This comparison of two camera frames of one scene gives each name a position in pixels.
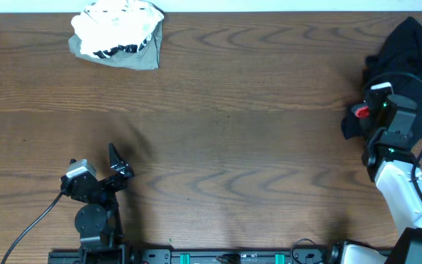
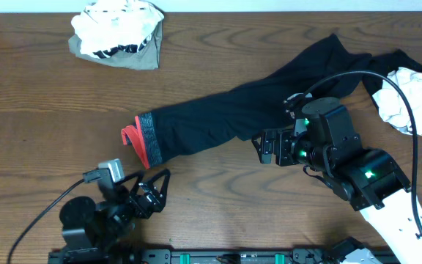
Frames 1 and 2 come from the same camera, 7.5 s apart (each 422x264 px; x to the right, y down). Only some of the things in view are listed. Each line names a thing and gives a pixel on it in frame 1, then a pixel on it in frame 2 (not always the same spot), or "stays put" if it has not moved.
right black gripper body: x=370 y=127 → x=291 y=151
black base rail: x=201 y=257 stays put
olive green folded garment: x=146 y=59 stays put
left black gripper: x=105 y=182 → x=138 y=200
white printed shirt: x=116 y=26 stays put
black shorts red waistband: x=412 y=60 → x=245 y=112
